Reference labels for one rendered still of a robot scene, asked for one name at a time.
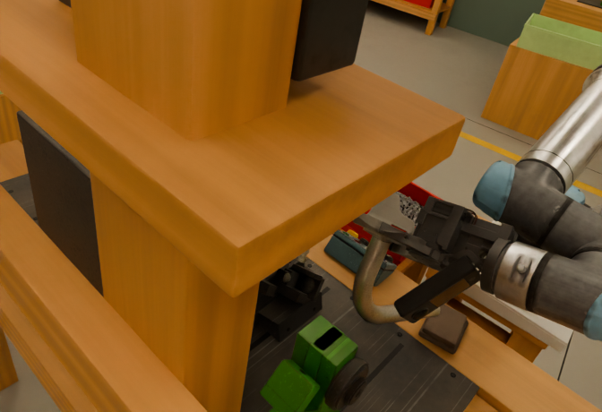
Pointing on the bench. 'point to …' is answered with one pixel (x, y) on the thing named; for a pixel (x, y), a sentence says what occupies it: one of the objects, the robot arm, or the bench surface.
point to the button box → (348, 250)
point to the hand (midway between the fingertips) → (365, 230)
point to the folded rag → (445, 329)
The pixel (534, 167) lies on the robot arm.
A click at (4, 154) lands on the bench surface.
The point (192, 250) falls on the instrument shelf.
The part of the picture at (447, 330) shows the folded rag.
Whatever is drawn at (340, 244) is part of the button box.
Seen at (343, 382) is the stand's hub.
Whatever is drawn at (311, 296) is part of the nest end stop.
